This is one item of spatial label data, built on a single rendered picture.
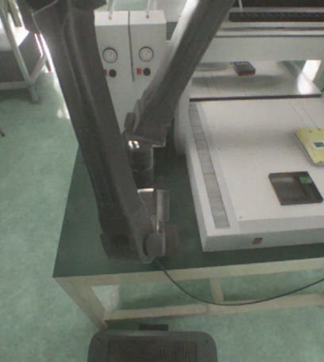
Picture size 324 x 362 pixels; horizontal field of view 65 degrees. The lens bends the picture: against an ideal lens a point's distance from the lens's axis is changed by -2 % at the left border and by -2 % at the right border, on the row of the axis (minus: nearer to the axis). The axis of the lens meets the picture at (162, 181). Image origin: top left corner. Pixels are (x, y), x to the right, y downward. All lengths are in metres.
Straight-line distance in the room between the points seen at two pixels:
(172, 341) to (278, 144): 0.88
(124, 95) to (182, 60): 0.53
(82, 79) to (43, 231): 1.57
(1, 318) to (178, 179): 1.22
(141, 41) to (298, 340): 1.51
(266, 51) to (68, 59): 0.65
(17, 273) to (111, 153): 1.49
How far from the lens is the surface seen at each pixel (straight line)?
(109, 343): 1.25
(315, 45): 0.96
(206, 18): 0.41
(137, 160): 0.56
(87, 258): 0.83
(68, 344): 1.56
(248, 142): 1.00
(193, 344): 1.24
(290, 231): 0.81
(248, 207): 0.80
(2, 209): 2.11
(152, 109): 0.50
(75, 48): 0.36
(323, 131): 1.11
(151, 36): 0.86
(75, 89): 0.36
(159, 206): 0.48
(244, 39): 0.86
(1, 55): 2.96
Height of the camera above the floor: 1.48
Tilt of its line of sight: 49 degrees down
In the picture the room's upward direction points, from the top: straight up
